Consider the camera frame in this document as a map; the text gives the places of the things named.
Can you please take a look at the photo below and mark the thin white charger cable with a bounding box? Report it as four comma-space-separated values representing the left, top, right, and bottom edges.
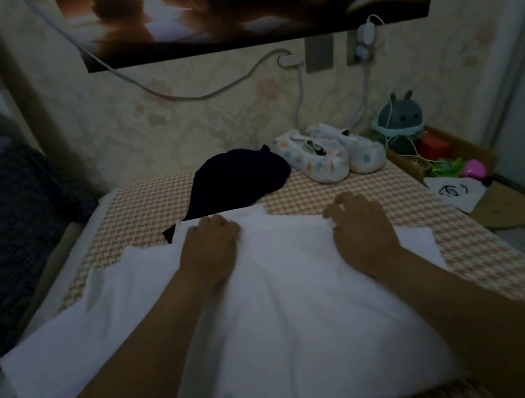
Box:
335, 56, 396, 133

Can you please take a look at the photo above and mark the pink ball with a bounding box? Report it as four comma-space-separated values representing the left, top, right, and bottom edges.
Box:
462, 157, 491, 184

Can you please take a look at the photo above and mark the teal round bunny lamp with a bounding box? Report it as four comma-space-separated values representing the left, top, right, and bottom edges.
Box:
368, 88, 427, 143

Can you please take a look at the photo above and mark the dark patterned bed cover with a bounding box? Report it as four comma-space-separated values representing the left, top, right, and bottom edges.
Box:
0, 126, 124, 398

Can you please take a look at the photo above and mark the green toy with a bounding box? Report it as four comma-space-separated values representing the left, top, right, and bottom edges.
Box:
427, 155, 468, 182

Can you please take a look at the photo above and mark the white wall plug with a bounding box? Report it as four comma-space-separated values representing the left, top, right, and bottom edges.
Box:
277, 51, 307, 72

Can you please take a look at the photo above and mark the white printed card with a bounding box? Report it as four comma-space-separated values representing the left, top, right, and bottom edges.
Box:
424, 168, 491, 220

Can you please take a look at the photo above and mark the wooden bedside tray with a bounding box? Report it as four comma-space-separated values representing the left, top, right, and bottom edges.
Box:
382, 108, 525, 247

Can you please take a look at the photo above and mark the red toy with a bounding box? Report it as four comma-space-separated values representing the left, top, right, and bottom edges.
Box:
417, 128, 455, 163

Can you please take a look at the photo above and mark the white polo shirt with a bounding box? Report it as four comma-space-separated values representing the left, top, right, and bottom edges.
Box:
0, 176, 472, 398

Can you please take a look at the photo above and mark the person's right forearm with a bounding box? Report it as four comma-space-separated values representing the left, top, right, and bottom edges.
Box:
377, 231, 525, 398

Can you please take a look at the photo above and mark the black tree print t-shirt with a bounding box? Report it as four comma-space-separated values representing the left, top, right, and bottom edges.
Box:
151, 140, 300, 244

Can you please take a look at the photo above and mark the person's right hand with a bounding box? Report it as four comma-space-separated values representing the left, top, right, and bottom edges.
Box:
320, 185, 409, 286

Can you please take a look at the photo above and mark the person's left hand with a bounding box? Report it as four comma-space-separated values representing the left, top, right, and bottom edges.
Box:
171, 211, 251, 296

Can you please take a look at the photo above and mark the grey wall socket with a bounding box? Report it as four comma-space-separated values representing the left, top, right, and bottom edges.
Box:
302, 35, 337, 74

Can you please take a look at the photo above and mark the long white cable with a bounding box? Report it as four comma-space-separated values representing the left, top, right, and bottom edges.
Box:
23, 0, 309, 128

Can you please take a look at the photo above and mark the person's left forearm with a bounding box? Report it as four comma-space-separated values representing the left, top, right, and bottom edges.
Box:
0, 263, 247, 398

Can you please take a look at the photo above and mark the white charger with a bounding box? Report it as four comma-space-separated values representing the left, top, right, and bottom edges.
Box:
350, 19, 383, 63

